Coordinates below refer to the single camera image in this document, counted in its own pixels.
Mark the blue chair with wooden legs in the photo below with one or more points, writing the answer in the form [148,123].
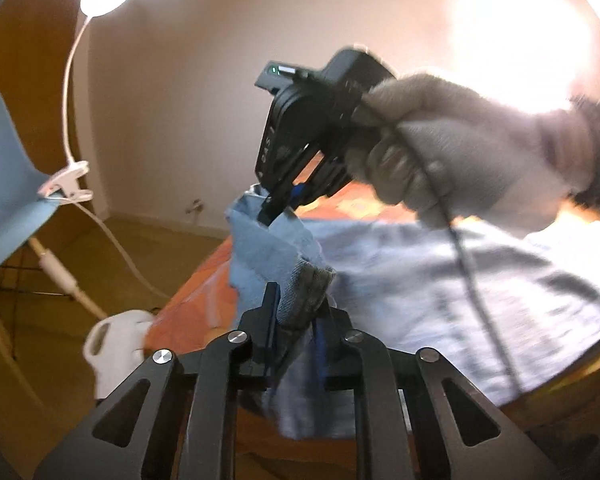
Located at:
[5,185]

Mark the orange floral bedsheet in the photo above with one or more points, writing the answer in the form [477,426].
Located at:
[200,305]

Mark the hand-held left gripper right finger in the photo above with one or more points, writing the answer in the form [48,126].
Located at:
[320,350]

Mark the metal door stop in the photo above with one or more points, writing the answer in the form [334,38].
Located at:
[196,206]

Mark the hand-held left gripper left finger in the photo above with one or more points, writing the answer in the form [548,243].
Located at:
[265,330]

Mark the white plastic jug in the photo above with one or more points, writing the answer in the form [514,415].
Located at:
[115,345]

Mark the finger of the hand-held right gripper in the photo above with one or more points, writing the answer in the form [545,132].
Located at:
[330,180]
[269,212]

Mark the person's right hand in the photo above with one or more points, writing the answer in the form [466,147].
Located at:
[480,160]

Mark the blue pants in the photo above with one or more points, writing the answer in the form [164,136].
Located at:
[430,285]

